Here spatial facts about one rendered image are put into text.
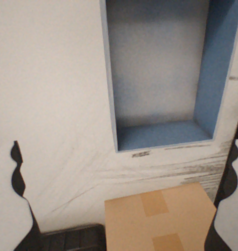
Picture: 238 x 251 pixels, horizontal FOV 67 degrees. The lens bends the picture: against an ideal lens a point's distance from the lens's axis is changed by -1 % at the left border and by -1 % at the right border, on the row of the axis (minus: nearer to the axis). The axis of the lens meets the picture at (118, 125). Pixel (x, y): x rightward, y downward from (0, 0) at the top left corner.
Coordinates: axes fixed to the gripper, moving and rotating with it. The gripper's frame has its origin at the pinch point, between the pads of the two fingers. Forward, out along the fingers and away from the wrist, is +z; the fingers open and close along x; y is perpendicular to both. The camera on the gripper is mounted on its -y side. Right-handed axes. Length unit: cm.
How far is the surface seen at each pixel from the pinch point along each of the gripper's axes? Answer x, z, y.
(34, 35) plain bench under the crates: -11.8, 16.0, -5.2
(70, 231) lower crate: -12.8, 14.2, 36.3
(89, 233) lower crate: -8.2, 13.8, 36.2
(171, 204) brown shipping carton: 9.8, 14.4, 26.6
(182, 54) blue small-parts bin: 8.8, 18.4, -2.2
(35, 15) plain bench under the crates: -11.0, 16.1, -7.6
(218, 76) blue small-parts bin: 12.6, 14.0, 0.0
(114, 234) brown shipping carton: -1.9, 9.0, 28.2
